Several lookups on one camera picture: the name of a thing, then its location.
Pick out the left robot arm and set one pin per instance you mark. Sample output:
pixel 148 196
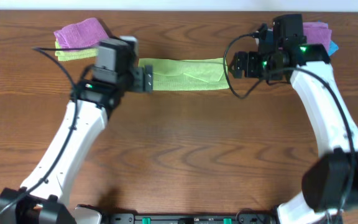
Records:
pixel 44 195

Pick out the folded green cloth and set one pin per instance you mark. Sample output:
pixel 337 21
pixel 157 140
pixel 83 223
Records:
pixel 76 55

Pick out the folded purple cloth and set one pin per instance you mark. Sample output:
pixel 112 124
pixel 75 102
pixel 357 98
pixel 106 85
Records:
pixel 83 34

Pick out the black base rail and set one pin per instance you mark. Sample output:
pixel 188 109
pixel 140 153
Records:
pixel 241 218

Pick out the crumpled purple cloth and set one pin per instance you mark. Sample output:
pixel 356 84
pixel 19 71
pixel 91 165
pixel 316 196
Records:
pixel 317 33

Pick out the light green microfiber cloth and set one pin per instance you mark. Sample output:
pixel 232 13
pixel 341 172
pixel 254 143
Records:
pixel 187 75

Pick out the blue cloth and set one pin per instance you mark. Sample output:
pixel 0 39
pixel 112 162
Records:
pixel 332 48

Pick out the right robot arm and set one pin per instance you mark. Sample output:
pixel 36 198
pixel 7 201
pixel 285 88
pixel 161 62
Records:
pixel 330 186

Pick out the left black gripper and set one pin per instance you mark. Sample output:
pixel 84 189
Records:
pixel 140 78

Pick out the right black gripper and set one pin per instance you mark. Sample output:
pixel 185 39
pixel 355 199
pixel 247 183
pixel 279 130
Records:
pixel 252 57

